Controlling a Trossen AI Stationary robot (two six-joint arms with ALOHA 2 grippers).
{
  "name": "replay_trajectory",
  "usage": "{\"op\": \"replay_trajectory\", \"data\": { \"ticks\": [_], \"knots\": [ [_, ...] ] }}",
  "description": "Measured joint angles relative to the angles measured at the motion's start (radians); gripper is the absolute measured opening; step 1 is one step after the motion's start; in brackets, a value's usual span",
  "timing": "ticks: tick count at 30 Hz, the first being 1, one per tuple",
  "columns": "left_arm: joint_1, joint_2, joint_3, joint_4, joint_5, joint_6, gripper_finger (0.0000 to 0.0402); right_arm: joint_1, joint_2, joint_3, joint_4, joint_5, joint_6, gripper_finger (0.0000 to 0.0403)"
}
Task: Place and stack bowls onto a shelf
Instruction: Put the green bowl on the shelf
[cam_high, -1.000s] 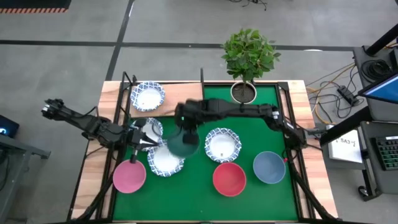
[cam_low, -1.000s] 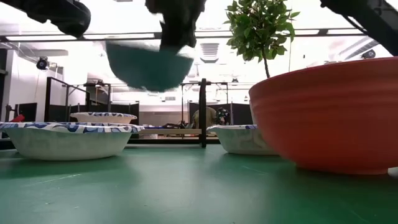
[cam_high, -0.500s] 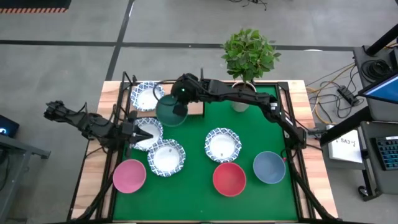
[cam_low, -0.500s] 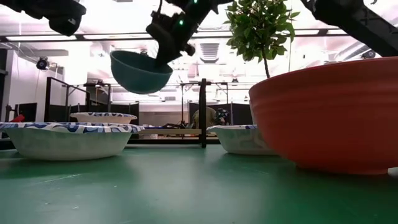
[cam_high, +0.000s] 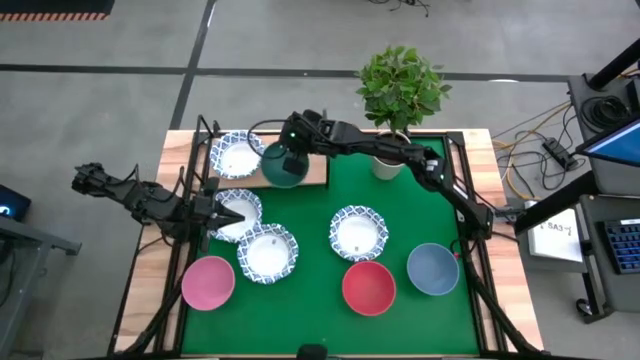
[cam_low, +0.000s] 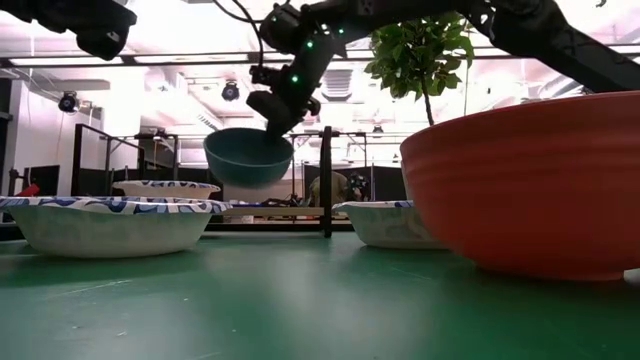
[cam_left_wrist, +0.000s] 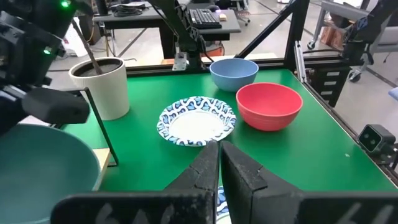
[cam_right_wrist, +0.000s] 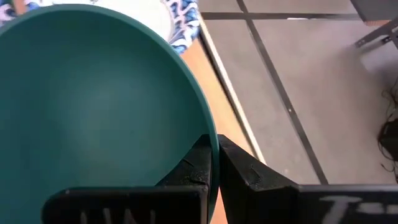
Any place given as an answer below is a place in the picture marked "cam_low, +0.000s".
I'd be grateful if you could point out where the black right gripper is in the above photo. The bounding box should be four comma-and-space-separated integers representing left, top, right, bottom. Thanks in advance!
245, 35, 347, 143

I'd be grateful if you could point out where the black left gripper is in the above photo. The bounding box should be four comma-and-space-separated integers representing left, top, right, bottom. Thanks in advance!
74, 20, 138, 62

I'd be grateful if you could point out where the teal ribbed bowl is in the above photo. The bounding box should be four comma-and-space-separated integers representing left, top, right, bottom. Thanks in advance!
202, 127, 295, 189

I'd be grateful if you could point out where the blue patterned paper bowl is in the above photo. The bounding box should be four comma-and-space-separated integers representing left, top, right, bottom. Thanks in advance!
111, 179, 222, 201
331, 199, 449, 251
0, 195, 234, 260

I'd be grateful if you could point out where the orange ribbed bowl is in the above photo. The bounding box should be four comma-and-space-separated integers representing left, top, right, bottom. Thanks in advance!
399, 90, 640, 282

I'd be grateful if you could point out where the ceiling air vent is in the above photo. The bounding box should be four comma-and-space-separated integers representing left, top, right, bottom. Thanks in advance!
321, 68, 354, 102

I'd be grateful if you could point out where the person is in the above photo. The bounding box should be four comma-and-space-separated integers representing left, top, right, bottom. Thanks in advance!
308, 171, 372, 207

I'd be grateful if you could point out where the black computer monitor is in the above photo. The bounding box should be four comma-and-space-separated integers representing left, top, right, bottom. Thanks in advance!
22, 164, 61, 197

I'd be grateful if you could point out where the green leafy potted plant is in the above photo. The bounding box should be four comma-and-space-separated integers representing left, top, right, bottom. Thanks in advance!
363, 13, 476, 127

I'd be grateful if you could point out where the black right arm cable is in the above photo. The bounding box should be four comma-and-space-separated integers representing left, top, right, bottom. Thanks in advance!
211, 0, 267, 70

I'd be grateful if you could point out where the black frame wooden shelf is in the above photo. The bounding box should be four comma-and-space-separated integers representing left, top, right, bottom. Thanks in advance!
69, 123, 369, 239

